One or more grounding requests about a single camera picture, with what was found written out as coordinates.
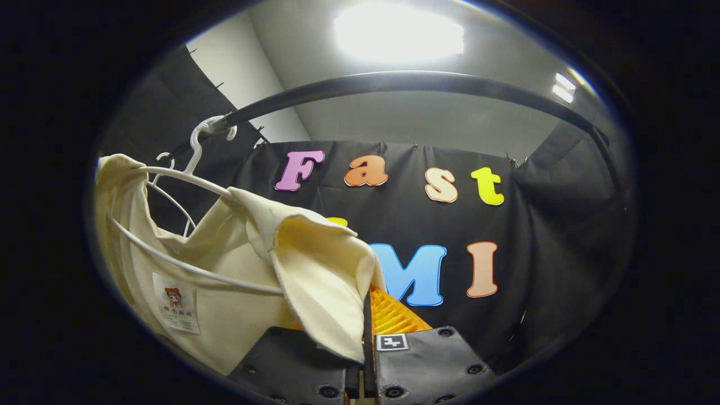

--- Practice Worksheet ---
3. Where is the white hanger with shirt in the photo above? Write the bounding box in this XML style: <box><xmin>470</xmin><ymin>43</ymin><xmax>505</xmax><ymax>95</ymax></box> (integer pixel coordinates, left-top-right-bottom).
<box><xmin>107</xmin><ymin>115</ymin><xmax>285</xmax><ymax>296</ymax></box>

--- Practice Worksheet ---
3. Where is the large ceiling light panel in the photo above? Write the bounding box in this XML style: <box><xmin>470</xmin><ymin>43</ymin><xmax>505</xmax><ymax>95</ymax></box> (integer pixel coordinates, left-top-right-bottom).
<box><xmin>333</xmin><ymin>4</ymin><xmax>465</xmax><ymax>61</ymax></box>

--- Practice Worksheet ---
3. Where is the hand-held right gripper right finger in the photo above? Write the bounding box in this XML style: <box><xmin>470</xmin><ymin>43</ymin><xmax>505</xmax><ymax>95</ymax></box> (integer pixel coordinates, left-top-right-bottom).
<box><xmin>363</xmin><ymin>285</ymin><xmax>499</xmax><ymax>405</ymax></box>

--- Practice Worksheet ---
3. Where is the white empty plastic hanger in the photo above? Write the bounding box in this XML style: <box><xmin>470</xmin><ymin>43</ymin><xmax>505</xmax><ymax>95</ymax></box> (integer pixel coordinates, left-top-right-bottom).
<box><xmin>147</xmin><ymin>151</ymin><xmax>197</xmax><ymax>238</ymax></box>

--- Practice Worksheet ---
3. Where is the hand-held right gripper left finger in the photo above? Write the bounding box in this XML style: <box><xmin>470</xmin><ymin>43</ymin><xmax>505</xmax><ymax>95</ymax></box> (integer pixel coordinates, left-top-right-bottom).
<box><xmin>228</xmin><ymin>326</ymin><xmax>362</xmax><ymax>405</ymax></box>

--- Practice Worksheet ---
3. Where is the black metal clothes rack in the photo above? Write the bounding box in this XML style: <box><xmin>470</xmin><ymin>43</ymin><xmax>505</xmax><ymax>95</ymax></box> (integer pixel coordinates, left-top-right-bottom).
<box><xmin>166</xmin><ymin>70</ymin><xmax>628</xmax><ymax>214</ymax></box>

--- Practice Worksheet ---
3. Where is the cream collared shirt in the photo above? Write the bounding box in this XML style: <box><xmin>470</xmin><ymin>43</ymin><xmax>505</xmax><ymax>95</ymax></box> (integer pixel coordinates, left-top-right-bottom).
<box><xmin>94</xmin><ymin>154</ymin><xmax>386</xmax><ymax>376</ymax></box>

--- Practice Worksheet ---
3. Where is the small ceiling light panel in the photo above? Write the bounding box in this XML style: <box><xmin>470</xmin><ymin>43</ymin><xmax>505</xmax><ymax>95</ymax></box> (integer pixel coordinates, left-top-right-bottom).
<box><xmin>551</xmin><ymin>72</ymin><xmax>577</xmax><ymax>104</ymax></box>

